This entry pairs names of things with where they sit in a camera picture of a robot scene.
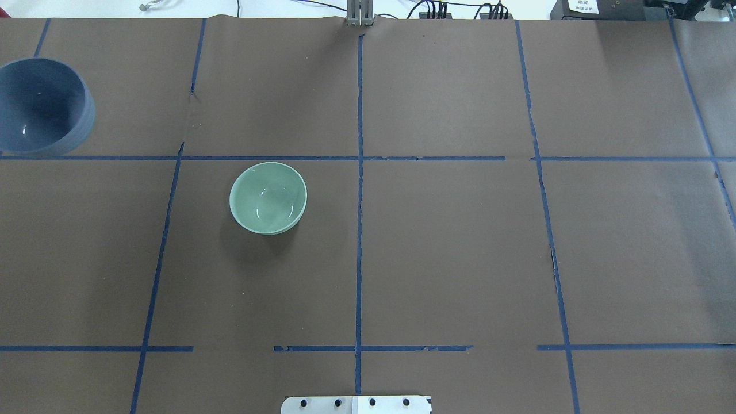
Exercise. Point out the green ceramic bowl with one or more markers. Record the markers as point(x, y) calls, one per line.
point(268, 198)

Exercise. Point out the blue ceramic bowl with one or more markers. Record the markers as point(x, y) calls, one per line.
point(47, 109)

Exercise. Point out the brown paper table cover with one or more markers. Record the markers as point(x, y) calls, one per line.
point(510, 216)

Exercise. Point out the black computer box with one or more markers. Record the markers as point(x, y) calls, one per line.
point(609, 11)

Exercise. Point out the aluminium frame post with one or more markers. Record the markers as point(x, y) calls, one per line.
point(360, 13)

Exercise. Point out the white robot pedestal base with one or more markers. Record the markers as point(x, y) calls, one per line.
point(358, 404)

